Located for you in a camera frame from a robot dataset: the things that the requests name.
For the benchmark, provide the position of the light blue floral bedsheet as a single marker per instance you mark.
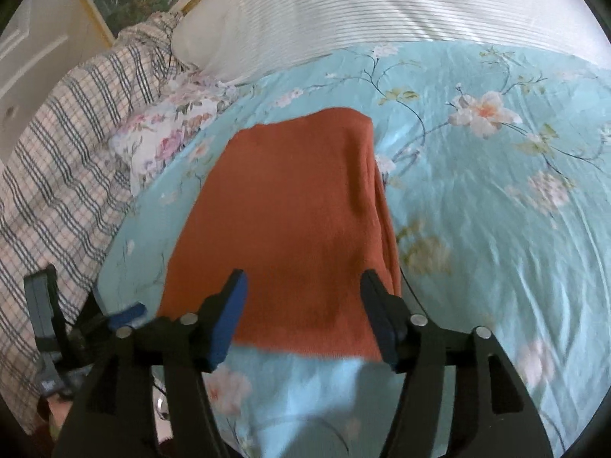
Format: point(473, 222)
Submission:
point(501, 248)

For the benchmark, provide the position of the white panelled door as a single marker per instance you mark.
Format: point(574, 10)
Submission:
point(28, 67)

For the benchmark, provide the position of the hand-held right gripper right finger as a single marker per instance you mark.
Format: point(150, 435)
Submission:
point(382, 327)

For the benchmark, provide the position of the white striped quilt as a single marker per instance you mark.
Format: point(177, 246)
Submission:
point(382, 4)

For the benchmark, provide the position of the pink floral pillow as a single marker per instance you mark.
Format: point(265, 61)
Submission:
point(157, 138)

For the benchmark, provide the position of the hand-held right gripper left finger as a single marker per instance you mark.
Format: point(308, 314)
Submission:
point(229, 317)

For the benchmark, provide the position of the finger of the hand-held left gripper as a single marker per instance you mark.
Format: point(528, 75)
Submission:
point(128, 316)

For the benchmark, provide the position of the plaid checked blanket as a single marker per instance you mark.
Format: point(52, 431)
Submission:
point(57, 152)

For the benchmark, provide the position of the orange knit sweater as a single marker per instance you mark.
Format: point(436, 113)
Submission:
point(286, 224)

